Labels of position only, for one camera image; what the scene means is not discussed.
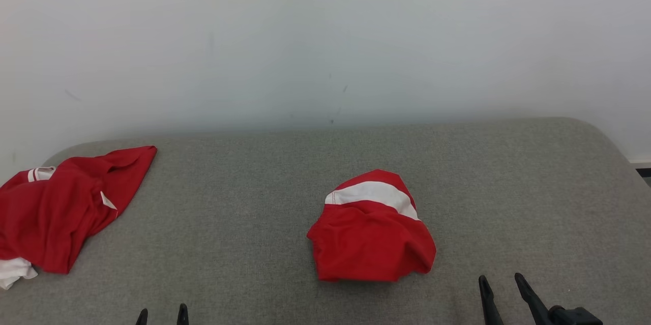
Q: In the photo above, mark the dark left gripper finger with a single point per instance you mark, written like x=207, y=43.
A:
x=142, y=318
x=182, y=316

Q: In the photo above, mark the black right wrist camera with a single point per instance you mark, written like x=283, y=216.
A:
x=577, y=317

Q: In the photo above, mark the red jersey with white trim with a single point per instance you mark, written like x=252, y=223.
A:
x=56, y=218

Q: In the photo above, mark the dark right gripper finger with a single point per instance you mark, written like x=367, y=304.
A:
x=488, y=302
x=531, y=299

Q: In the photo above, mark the white and black wall baseboard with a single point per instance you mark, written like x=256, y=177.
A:
x=642, y=165

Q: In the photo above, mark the red shorts with white waistband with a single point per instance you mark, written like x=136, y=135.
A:
x=371, y=243

